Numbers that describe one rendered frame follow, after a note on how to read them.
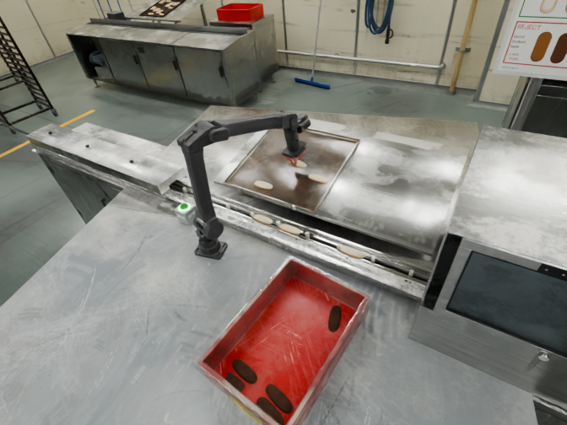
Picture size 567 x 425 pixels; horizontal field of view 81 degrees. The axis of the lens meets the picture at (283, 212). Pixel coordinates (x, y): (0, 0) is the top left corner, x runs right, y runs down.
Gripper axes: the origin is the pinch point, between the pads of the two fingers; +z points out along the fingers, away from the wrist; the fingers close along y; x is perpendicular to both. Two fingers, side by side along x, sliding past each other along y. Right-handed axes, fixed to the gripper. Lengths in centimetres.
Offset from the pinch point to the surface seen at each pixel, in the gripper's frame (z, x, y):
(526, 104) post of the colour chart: -8, -74, 67
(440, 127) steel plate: 32, -37, 88
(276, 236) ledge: 4.7, -14.8, -36.0
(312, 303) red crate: 5, -44, -52
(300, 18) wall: 88, 231, 303
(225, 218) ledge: 4.5, 11.0, -40.4
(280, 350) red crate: 1, -45, -71
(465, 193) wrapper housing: -39, -73, -20
